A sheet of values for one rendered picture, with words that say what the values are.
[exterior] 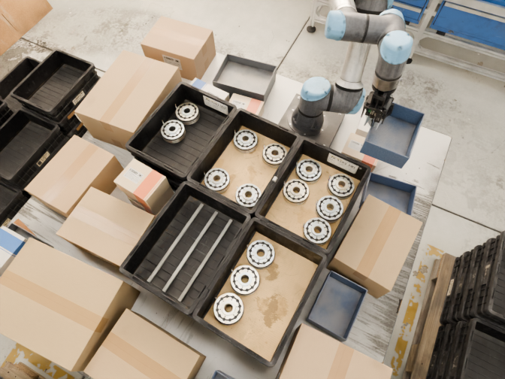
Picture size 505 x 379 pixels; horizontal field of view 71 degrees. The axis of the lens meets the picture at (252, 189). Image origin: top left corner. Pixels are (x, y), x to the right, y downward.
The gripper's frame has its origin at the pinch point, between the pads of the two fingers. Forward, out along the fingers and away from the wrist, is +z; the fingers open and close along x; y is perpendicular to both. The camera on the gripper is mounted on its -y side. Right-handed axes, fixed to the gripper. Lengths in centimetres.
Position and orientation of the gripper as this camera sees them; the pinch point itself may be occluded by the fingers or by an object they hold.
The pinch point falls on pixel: (373, 122)
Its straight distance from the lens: 131.2
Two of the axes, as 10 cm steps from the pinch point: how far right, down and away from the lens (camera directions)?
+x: 8.8, 3.8, -3.0
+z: 0.9, 4.8, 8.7
